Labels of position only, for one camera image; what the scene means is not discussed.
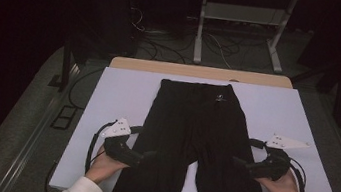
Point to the black floor socket frame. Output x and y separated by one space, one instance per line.
64 117

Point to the white board mat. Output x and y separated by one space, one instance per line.
124 96

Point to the person's left hand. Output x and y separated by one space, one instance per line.
104 167

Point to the white metal stand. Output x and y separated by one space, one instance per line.
237 13

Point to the black pants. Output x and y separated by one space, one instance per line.
194 129

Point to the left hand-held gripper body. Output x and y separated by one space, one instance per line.
119 147

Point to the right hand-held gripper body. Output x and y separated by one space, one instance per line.
271 167

